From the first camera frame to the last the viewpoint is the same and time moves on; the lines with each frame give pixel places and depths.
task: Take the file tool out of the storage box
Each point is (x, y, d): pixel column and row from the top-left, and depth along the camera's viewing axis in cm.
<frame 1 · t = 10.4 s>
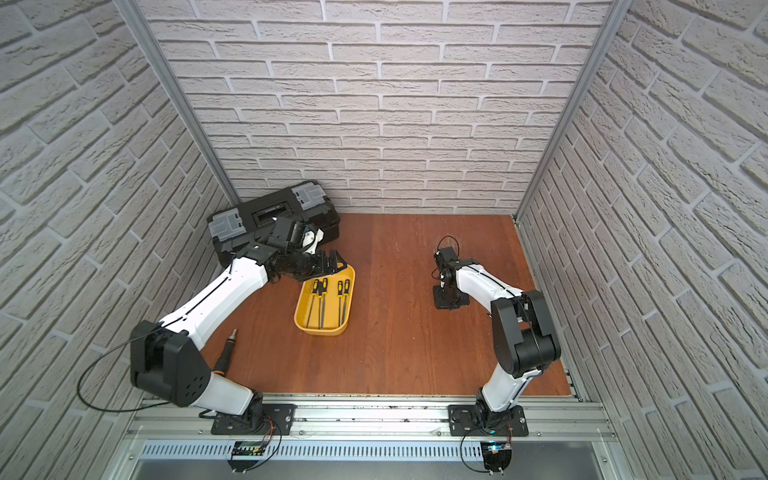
left hand: (339, 263, 82), fingers open
right hand: (451, 303, 93), fingers closed
black plastic toolbox: (234, 228, 94), point 18 cm above the table
yellow plastic storage tray: (330, 320, 93), on the table
black yellow file tool: (313, 294, 99), on the table
black yellow file tool 2: (324, 293, 99), on the table
black yellow file tool 3: (340, 295, 97), point 2 cm above the table
black yellow file tool 4: (346, 293, 99), on the table

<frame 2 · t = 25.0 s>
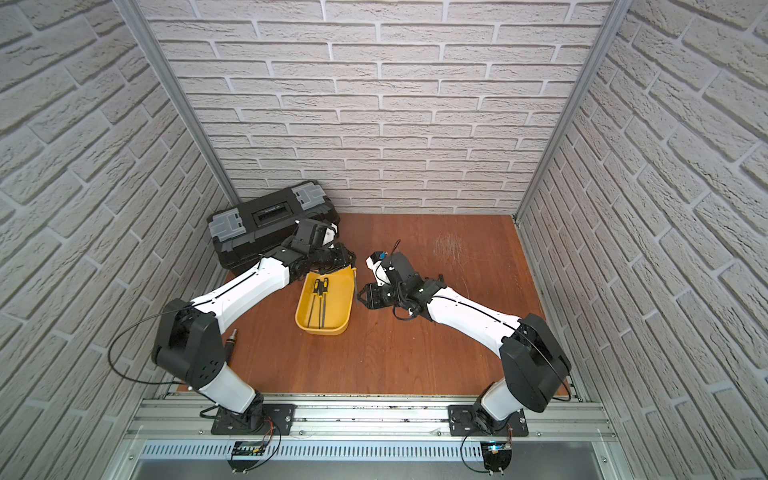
left hand: (359, 253, 86), fingers closed
right hand: (364, 295, 81), fingers open
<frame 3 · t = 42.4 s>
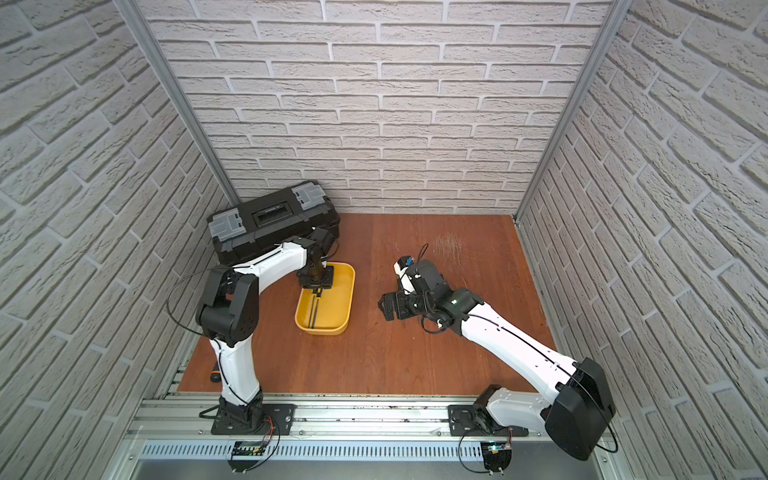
left hand: (328, 280, 96), fingers open
right hand: (397, 299, 78), fingers open
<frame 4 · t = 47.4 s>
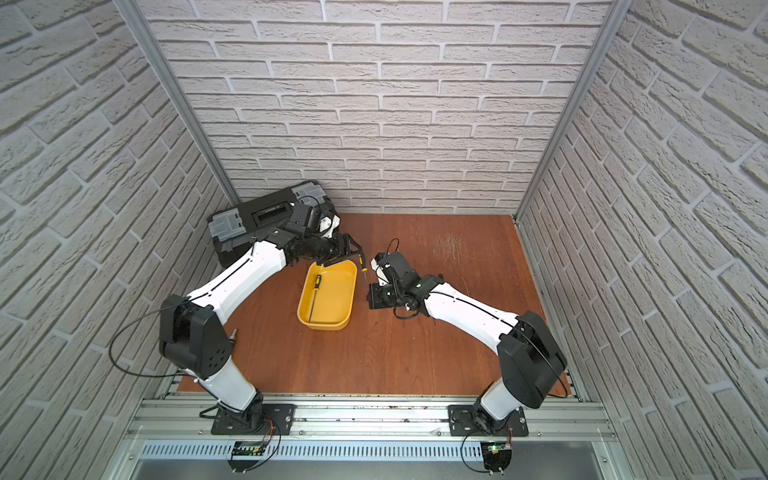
left hand: (360, 248, 83), fingers open
right hand: (369, 297, 82), fingers closed
